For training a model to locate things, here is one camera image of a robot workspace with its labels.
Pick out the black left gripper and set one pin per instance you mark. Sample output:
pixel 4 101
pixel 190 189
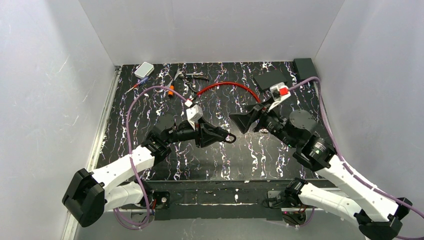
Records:
pixel 201 133

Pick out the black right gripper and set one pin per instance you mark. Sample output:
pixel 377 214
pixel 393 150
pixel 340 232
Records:
pixel 261 117

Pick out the black padlock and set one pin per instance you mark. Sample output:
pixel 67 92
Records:
pixel 230 138

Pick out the red cable lock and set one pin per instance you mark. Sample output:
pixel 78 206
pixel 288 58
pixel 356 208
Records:
pixel 219 101

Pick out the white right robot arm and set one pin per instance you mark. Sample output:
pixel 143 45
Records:
pixel 377 216

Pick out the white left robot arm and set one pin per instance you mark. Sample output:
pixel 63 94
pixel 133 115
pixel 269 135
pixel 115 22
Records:
pixel 92 193

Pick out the flat black plate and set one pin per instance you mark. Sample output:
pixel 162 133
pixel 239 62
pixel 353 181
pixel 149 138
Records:
pixel 268 79

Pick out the black comb piece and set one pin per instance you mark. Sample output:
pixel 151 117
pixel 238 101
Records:
pixel 178 88

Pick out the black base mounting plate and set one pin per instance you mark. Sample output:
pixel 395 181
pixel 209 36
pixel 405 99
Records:
pixel 207 199

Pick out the black box in corner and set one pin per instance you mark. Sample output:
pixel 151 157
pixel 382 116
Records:
pixel 304 68

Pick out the red blue screwdriver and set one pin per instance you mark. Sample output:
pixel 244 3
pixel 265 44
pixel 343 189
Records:
pixel 140 82

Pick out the white rectangular box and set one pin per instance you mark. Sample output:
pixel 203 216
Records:
pixel 144 70

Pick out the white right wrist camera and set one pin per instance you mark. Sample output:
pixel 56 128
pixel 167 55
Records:
pixel 280 92

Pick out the orange handled tool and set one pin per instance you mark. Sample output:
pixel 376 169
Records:
pixel 170 85

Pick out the black handled pliers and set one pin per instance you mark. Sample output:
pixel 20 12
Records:
pixel 196 76

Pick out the aluminium frame rail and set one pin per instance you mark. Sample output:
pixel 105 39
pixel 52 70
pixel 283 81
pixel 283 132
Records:
pixel 71 224

